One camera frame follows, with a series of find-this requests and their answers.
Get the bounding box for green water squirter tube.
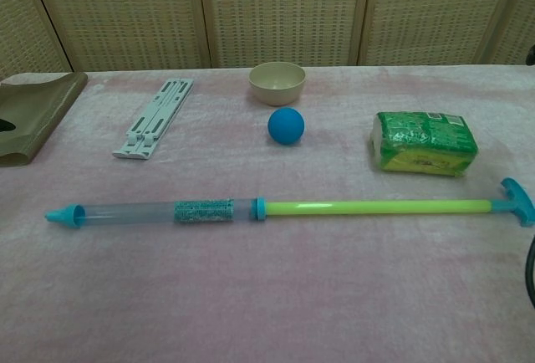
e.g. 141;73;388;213
250;177;535;228

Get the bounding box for green and blue plastic tube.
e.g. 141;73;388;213
44;197;268;230

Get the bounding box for blue ball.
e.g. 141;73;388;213
267;107;305;146

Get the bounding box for beige bowl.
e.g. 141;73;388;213
248;62;307;107

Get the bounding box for white folding laptop stand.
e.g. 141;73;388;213
111;78;196;160

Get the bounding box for pink tablecloth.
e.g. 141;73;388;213
0;64;535;363

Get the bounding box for bamboo folding screen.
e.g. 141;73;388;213
0;0;535;82

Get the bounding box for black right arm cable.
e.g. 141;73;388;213
524;233;535;309

